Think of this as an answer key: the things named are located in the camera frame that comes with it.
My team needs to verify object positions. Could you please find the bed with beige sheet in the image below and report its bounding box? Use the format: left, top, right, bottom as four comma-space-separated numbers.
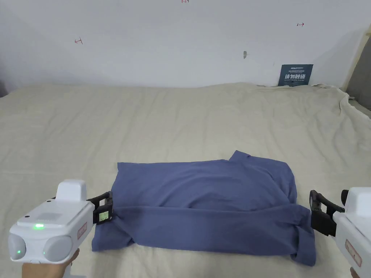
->
0, 82, 371, 278

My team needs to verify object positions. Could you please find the dark blue printed sign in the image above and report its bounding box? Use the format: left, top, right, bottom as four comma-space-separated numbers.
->
278, 64, 314, 87

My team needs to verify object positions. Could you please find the blue shirt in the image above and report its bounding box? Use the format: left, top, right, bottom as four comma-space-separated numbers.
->
91, 150, 316, 267

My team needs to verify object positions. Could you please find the grey padded headboard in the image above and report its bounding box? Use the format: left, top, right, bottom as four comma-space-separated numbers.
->
346, 37, 371, 111

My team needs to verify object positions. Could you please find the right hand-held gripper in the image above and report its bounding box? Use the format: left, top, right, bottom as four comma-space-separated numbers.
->
309, 186, 371, 278

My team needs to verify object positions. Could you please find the person's left hand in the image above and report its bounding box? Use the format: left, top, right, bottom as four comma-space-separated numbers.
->
21, 249, 80, 278

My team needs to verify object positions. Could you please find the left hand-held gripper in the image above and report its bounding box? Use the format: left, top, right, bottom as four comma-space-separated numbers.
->
8, 179, 115, 278

